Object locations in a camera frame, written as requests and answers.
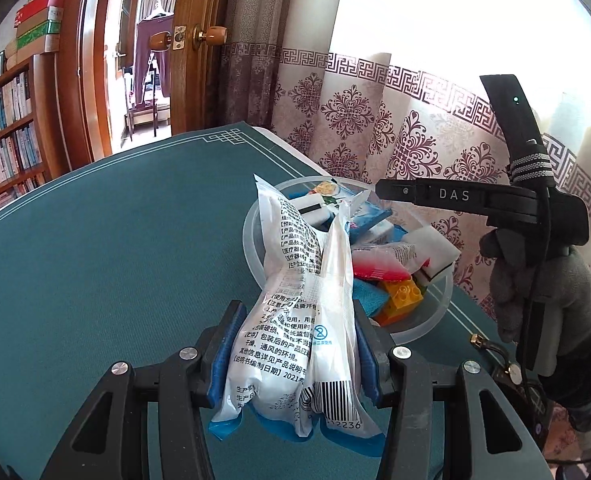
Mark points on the person's right hand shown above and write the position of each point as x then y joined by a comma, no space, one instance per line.
575,305

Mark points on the rows of shelved books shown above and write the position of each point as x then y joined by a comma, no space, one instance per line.
5,130

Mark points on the clear plastic bowl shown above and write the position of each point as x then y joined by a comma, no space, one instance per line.
438,305

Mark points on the blue snack packet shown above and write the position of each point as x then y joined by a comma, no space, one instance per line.
370,210

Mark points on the wooden door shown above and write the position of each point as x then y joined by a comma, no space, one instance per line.
200,90

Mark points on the white and red packet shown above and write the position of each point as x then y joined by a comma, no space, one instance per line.
380,262

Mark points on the purple hanging garment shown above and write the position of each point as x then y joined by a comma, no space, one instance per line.
153,55

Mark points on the wooden door frame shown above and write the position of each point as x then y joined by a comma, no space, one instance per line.
83,70

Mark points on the white patterned curtain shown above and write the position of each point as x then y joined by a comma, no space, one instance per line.
405,125

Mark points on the taupe patterned curtain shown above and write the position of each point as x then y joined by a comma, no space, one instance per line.
255,25

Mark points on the white and blue medical packet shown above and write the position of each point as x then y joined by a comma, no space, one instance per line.
285,285

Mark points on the yellow and orange toy block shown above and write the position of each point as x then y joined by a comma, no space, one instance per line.
403,295

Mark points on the wooden door knob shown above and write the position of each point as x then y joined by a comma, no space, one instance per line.
159,41

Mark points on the white black-striped block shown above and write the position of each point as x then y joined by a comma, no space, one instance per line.
310,207
433,250

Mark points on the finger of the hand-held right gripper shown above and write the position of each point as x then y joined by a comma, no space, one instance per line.
450,195

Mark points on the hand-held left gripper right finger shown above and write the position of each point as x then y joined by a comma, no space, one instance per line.
369,360

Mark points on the brass and wood door knob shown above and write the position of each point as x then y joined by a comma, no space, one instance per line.
213,35

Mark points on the green box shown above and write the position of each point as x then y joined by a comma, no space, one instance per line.
35,36

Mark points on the brass latch plate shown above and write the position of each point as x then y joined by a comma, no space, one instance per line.
177,37

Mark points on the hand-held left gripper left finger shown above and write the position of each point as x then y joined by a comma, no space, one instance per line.
223,355

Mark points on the wooden bookshelf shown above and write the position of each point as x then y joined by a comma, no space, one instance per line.
50,110

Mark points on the red box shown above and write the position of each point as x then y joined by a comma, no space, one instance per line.
38,6

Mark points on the tan box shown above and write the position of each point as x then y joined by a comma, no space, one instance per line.
11,55

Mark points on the blue gauze bandage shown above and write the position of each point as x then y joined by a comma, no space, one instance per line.
370,297

